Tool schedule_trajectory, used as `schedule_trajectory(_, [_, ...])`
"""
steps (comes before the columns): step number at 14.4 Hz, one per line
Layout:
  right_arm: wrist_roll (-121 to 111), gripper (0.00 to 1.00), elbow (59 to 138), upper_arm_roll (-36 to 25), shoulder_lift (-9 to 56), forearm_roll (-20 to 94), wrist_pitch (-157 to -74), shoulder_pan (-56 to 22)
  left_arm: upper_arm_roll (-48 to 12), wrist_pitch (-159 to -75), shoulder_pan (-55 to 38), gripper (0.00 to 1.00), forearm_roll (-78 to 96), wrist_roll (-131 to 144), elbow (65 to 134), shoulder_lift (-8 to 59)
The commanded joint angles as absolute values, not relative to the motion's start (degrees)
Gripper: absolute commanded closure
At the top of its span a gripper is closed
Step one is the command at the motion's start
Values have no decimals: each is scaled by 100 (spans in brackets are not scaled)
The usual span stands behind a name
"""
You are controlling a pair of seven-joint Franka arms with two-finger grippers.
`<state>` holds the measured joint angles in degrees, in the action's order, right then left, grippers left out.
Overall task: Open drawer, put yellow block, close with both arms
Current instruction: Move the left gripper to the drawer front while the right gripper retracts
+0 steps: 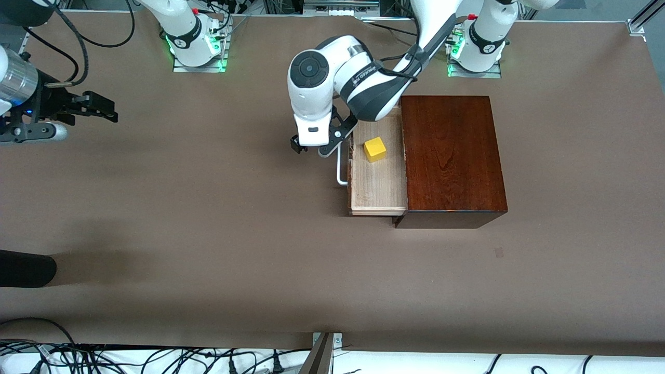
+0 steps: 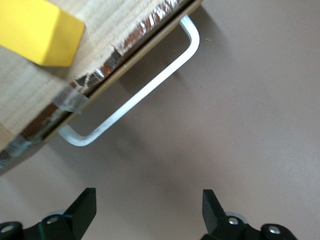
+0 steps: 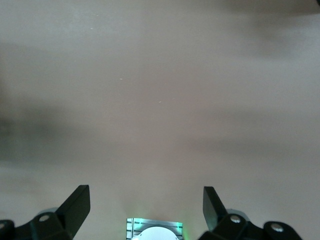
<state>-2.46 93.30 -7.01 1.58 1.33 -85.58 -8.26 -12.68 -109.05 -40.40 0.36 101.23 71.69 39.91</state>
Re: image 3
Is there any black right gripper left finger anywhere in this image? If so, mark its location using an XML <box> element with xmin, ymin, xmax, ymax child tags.
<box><xmin>0</xmin><ymin>184</ymin><xmax>91</xmax><ymax>240</ymax></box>

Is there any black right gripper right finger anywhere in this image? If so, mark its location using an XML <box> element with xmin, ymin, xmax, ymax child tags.
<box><xmin>197</xmin><ymin>186</ymin><xmax>305</xmax><ymax>240</ymax></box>

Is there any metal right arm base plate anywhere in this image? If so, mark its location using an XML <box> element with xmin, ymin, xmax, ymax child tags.
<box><xmin>126</xmin><ymin>217</ymin><xmax>183</xmax><ymax>240</ymax></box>

